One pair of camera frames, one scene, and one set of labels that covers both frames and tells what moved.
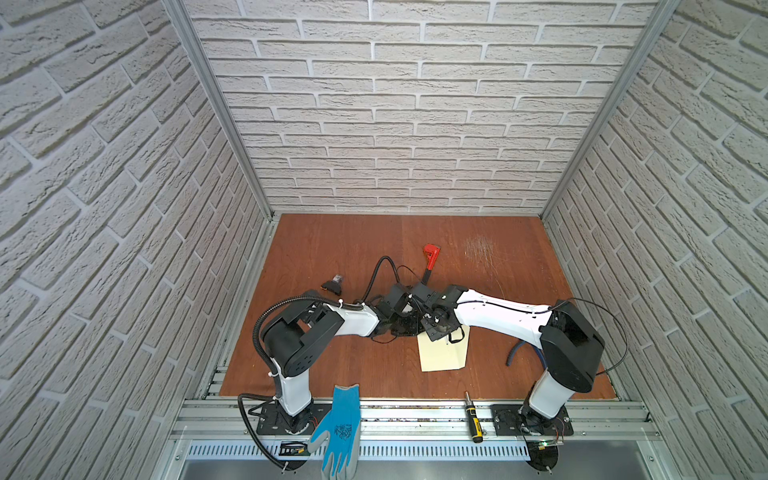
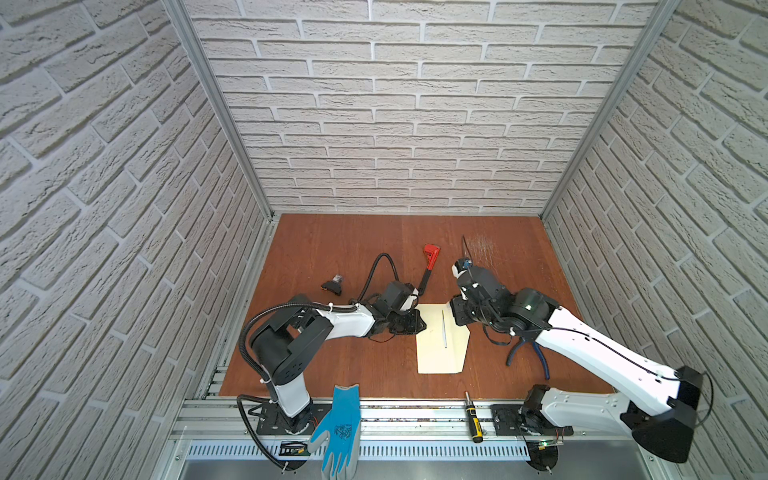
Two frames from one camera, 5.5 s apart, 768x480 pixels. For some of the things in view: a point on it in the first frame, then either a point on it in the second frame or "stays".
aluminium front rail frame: x=425 y=442 stays
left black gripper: x=416 y=329 stays
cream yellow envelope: x=443 y=355 stays
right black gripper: x=430 y=332 → x=457 y=304
